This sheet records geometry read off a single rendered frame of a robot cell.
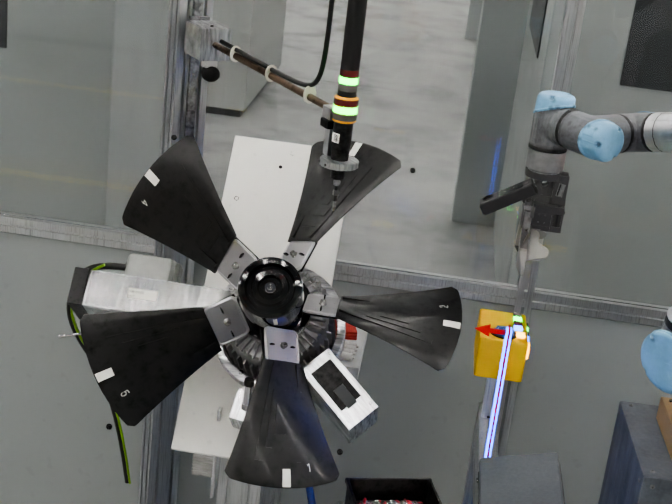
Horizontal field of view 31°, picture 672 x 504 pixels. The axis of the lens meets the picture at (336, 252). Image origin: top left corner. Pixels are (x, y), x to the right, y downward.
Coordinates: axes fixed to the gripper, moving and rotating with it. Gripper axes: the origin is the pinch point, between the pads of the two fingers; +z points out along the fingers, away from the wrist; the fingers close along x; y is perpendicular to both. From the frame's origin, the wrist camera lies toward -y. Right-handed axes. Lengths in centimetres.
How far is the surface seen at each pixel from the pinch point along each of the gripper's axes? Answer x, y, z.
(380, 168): -12.2, -29.2, -19.2
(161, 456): 31, -77, 75
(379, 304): -23.3, -25.6, 3.7
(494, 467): -86, -5, -1
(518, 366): -3.6, 3.7, 21.0
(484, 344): -3.6, -3.9, 17.2
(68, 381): 45, -106, 66
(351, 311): -27.6, -30.5, 4.1
